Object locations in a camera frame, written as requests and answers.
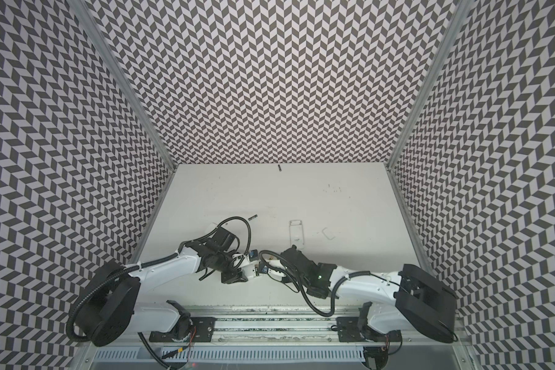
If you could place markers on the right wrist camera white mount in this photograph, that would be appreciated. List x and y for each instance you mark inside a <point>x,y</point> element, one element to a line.
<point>263,269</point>

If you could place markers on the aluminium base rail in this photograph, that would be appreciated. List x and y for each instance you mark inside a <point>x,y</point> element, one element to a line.
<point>271,325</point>

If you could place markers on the clear remote battery cover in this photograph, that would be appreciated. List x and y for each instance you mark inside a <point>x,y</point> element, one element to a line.
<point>330,233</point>

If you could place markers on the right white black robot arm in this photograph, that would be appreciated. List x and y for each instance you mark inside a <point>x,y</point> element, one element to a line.
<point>400,300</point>

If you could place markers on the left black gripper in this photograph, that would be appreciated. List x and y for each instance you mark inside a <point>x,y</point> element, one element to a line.
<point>234,277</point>

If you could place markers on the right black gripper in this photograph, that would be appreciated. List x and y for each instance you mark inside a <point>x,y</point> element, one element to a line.
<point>286,258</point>

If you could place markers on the white remote with back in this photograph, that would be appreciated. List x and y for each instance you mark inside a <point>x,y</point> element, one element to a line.
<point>296,234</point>

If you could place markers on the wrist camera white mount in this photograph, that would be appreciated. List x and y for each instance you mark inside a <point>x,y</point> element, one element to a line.
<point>263,269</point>
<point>249,268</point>

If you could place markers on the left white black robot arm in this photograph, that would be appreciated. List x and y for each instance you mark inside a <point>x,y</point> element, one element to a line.
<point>108,306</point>

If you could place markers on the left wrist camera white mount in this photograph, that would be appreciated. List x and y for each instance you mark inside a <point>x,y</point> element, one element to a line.
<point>249,268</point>

